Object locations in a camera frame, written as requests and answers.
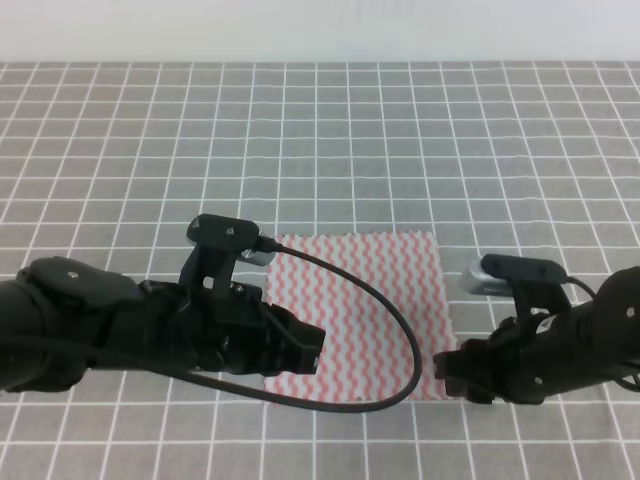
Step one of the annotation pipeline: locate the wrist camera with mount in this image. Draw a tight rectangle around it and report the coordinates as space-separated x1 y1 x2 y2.
179 213 276 298
460 254 571 322

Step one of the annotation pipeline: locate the pink white wavy towel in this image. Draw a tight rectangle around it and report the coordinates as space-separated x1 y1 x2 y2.
264 231 457 403

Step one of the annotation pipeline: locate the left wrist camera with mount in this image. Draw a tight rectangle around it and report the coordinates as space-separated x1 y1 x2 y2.
179 213 276 298

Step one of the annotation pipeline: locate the grey grid tablecloth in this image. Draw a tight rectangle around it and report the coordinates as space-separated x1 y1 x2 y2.
1 61 639 479

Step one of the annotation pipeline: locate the black left camera cable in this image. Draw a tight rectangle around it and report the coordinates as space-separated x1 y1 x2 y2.
189 237 421 414

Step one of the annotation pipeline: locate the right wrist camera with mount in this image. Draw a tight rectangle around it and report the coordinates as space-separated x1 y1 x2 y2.
460 254 571 322

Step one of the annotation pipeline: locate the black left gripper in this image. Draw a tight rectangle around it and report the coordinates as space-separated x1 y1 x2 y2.
137 280 326 375

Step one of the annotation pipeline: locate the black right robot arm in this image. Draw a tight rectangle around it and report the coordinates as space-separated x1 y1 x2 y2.
433 267 639 405

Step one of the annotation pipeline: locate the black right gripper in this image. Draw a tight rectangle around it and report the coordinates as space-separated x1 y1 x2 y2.
433 314 545 404

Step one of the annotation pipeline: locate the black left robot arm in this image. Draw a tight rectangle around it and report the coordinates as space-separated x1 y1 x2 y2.
1 256 325 393

